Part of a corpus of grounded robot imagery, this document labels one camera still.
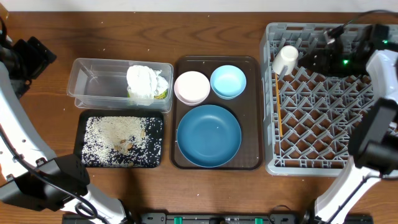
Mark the rice leftovers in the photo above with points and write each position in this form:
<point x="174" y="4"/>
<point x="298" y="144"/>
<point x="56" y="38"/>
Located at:
<point x="118" y="137"/>

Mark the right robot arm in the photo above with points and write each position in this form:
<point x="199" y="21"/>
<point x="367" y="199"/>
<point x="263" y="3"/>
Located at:
<point x="372" y="149"/>

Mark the white napkin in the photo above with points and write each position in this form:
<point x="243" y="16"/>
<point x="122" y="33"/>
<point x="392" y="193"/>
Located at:
<point x="145" y="83"/>

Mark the brown plastic tray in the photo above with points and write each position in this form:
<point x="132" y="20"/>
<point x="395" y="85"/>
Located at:
<point x="247" y="107"/>

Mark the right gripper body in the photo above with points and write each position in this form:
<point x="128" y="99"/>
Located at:
<point x="341" y="61"/>

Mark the pink bowl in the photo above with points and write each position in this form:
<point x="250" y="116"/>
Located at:
<point x="192" y="88"/>

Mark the dark blue plate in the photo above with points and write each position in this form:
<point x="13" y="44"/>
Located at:
<point x="209" y="136"/>

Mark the light blue bowl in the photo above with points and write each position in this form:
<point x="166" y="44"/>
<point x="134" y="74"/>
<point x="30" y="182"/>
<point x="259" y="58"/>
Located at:
<point x="228" y="81"/>

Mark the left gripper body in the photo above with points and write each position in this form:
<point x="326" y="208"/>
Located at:
<point x="23" y="62"/>

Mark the grey dishwasher rack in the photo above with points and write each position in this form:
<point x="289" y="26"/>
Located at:
<point x="308" y="117"/>

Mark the clear plastic bin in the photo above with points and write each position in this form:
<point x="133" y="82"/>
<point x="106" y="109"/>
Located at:
<point x="101" y="84"/>

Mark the green yellow snack wrapper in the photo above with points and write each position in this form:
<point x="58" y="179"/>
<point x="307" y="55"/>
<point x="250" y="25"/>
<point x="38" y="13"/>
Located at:
<point x="158" y="97"/>

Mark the cream cup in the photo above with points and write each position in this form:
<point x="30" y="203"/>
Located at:
<point x="287" y="57"/>

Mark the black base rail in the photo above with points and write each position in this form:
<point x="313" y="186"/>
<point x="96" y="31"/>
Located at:
<point x="161" y="218"/>

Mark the black plastic tray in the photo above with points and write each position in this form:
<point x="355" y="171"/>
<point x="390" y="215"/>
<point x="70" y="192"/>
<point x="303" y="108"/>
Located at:
<point x="77" y="140"/>

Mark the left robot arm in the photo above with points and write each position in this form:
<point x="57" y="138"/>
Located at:
<point x="37" y="179"/>

